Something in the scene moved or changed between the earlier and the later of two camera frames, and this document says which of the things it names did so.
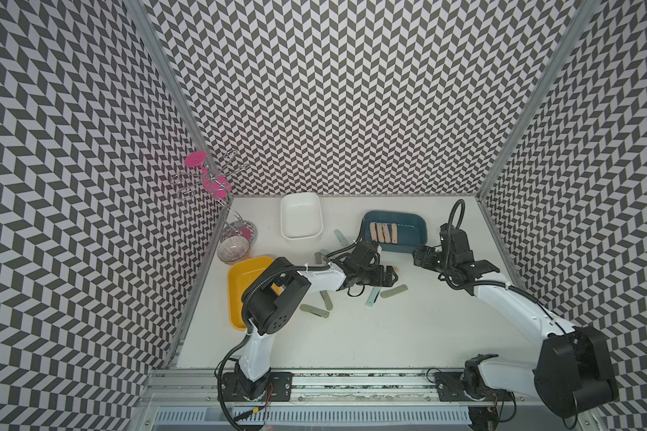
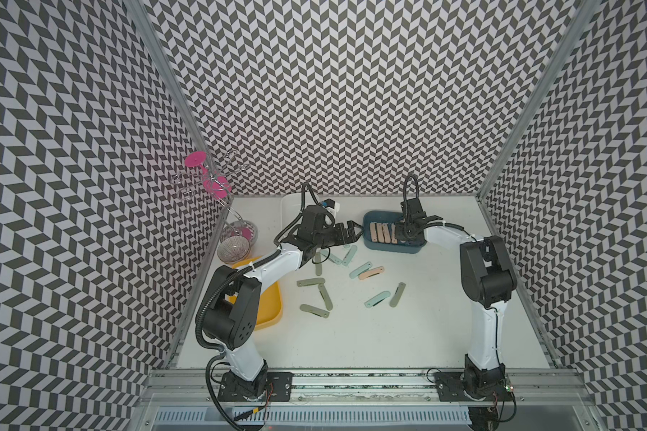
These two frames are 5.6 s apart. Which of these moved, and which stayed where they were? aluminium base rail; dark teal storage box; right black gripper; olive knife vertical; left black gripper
Moved: left black gripper; right black gripper
Stayed: olive knife vertical; dark teal storage box; aluminium base rail
